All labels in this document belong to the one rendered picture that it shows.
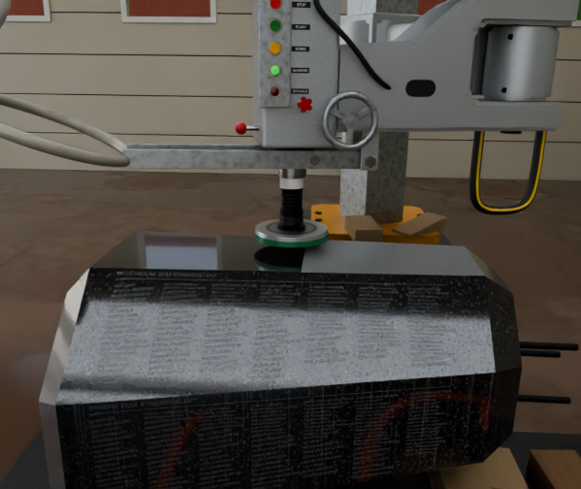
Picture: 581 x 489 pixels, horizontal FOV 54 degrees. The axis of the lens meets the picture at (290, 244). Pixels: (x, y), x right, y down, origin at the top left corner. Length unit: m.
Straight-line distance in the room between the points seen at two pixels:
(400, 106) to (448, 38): 0.21
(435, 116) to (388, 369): 0.69
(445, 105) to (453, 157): 6.20
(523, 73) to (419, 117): 0.32
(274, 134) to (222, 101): 6.18
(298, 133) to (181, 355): 0.63
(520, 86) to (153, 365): 1.22
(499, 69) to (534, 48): 0.10
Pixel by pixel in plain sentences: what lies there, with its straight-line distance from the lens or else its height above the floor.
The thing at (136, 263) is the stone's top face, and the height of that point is 0.87.
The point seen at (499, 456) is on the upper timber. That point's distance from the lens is 2.00.
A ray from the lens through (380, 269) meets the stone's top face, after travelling 1.52.
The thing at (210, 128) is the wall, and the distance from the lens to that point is 7.73.
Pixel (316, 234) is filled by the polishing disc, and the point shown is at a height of 0.93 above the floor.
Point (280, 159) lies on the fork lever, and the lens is 1.57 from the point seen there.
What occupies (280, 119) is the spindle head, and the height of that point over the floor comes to 1.25.
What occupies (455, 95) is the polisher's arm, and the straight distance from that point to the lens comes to 1.65.
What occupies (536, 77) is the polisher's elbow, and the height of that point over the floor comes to 1.36.
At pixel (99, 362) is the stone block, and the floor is 0.69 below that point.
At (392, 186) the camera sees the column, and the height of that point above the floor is 0.93.
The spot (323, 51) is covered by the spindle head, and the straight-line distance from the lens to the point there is 1.52.
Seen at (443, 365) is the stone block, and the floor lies 0.70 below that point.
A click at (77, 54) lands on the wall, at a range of 8.24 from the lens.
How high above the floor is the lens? 1.38
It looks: 17 degrees down
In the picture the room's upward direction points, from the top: 1 degrees clockwise
